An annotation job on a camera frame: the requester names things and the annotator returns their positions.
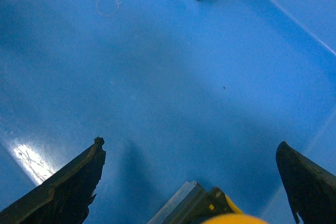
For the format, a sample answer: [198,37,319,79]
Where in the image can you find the yellow push button switch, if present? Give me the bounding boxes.
[149,181,266,224]

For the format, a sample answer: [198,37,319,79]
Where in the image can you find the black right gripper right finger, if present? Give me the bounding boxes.
[276,141,335,223]

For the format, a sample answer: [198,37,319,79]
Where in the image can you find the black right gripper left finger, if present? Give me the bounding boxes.
[1,137,106,223]

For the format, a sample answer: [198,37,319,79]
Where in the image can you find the blue plastic tray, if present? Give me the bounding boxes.
[1,0,335,223]

